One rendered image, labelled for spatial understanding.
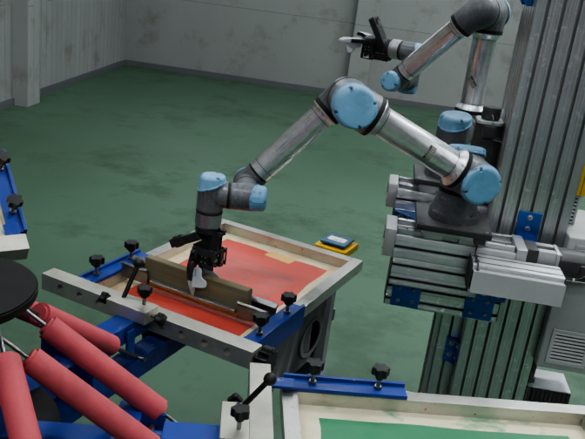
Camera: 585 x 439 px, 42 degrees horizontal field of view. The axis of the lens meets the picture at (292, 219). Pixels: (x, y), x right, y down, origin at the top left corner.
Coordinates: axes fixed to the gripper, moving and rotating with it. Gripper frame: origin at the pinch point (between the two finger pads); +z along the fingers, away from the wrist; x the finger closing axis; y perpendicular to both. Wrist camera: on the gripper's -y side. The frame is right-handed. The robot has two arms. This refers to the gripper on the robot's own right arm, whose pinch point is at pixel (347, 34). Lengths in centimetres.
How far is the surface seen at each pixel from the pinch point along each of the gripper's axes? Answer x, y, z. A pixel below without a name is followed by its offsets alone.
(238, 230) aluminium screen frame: -69, 61, 1
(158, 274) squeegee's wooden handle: -124, 50, -12
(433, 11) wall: 755, 133, 293
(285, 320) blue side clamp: -119, 51, -55
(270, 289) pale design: -97, 59, -34
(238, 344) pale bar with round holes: -143, 45, -57
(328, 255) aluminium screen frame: -65, 61, -36
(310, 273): -77, 62, -36
